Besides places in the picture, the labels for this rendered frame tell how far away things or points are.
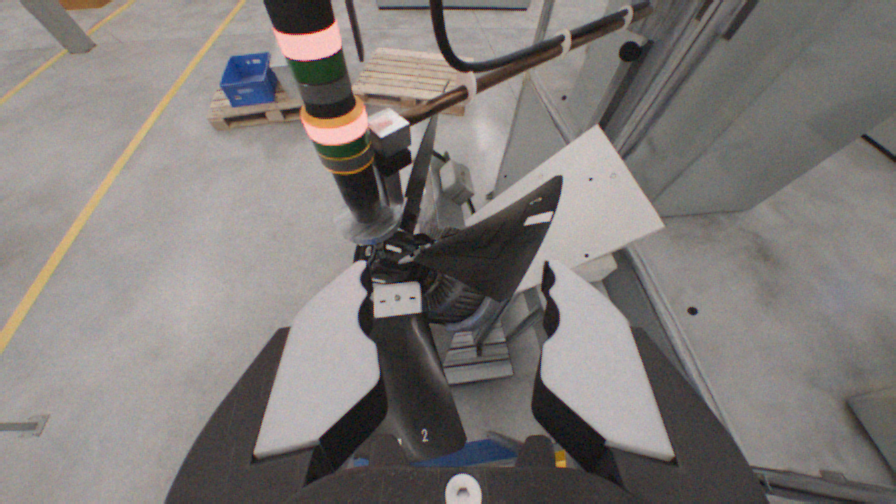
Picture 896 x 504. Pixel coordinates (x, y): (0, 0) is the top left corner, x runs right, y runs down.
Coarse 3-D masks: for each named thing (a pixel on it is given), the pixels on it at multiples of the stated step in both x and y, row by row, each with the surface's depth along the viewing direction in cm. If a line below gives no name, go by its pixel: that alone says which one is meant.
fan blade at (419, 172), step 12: (432, 120) 50; (432, 132) 58; (420, 144) 49; (432, 144) 63; (420, 156) 52; (420, 168) 56; (408, 180) 51; (420, 180) 59; (408, 192) 53; (420, 192) 61; (420, 204) 63
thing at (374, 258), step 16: (384, 240) 49; (400, 240) 51; (416, 240) 60; (432, 240) 57; (368, 256) 52; (400, 256) 50; (384, 272) 49; (400, 272) 51; (416, 272) 55; (432, 272) 54
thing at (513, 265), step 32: (544, 192) 36; (480, 224) 42; (512, 224) 34; (544, 224) 30; (416, 256) 44; (448, 256) 37; (480, 256) 32; (512, 256) 29; (480, 288) 29; (512, 288) 26
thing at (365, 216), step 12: (372, 168) 23; (336, 180) 22; (348, 180) 22; (360, 180) 22; (372, 180) 24; (348, 192) 23; (360, 192) 23; (372, 192) 24; (348, 204) 25; (360, 204) 25; (372, 204) 25; (360, 216) 26; (372, 216) 27
